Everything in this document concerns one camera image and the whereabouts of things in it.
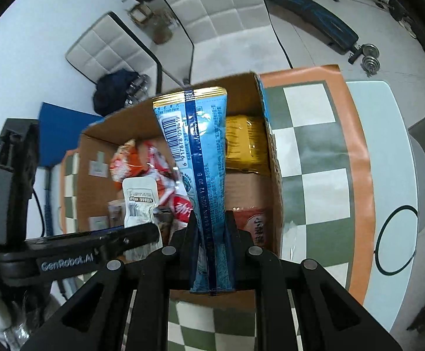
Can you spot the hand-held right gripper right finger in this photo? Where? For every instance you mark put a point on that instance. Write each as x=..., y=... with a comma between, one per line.
x=236, y=243

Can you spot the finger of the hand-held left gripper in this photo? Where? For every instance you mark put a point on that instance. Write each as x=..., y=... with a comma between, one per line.
x=139, y=236

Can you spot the blue foam mat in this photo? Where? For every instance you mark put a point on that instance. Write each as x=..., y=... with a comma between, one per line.
x=62, y=131

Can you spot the black weight plates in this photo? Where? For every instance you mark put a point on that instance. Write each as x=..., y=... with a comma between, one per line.
x=397, y=7

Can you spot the pink brown snack packet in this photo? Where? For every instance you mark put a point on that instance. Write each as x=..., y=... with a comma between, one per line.
x=256, y=225

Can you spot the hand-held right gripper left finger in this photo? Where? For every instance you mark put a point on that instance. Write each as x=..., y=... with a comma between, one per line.
x=186, y=243

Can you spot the blue snack packet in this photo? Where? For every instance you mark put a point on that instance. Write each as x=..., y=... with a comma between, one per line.
x=205, y=161

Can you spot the blue black weight bench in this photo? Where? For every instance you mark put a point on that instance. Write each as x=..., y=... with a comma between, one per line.
x=307, y=11

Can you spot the dark blue cloth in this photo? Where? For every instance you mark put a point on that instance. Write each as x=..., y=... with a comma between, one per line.
x=113, y=91

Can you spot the white sauce sachet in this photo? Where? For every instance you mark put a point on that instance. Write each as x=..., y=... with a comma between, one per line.
x=139, y=201

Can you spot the green white checkered tablecloth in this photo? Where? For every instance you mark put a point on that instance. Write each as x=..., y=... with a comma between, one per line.
x=318, y=146

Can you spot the large white quilted chair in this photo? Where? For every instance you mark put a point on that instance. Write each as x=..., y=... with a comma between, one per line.
x=216, y=11

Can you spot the yellow snack packet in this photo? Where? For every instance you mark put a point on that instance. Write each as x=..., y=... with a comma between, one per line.
x=245, y=142

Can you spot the brown cardboard box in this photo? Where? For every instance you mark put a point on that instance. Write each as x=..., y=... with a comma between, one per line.
x=88, y=197

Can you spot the small white quilted chair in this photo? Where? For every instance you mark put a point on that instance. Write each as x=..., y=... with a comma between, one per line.
x=102, y=47

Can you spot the small brown box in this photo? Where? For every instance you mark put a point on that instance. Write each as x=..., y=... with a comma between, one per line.
x=141, y=14

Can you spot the chrome dumbbell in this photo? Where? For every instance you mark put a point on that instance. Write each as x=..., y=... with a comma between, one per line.
x=369, y=50
x=371, y=65

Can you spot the red white snack packet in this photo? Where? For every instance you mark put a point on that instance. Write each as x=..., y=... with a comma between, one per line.
x=124, y=161

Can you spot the clear plastic bag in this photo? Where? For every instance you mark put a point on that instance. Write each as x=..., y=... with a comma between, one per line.
x=11, y=321

